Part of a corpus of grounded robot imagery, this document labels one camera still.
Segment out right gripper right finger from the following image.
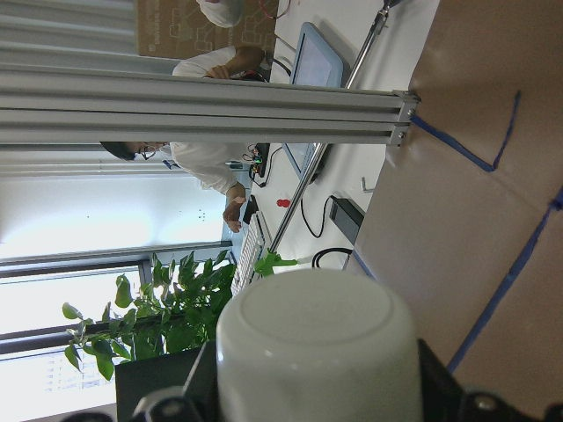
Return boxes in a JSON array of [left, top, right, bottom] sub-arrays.
[[417, 338, 536, 422]]

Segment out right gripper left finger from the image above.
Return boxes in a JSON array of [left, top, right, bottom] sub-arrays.
[[131, 340, 220, 421]]

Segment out pale green cup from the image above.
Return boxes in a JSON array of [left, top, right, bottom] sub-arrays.
[[216, 269, 423, 421]]

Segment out green potted plant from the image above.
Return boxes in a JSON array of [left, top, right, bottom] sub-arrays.
[[62, 251, 237, 380]]

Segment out reacher grabber tool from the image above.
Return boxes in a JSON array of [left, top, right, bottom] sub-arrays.
[[250, 1, 400, 276]]

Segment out white keyboard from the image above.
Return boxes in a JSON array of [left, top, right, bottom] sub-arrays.
[[231, 211, 272, 296]]

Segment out black power adapter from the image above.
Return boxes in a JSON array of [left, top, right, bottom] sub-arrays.
[[329, 198, 365, 244]]

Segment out allen key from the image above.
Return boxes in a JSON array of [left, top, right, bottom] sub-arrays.
[[361, 177, 374, 193]]

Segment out blue teach pendant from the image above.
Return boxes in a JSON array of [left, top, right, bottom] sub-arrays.
[[282, 22, 348, 178]]

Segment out cardboard box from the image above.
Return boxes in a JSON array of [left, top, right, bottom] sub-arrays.
[[135, 1, 279, 59]]

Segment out aluminium frame post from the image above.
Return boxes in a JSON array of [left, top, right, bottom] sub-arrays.
[[1, 64, 419, 145]]

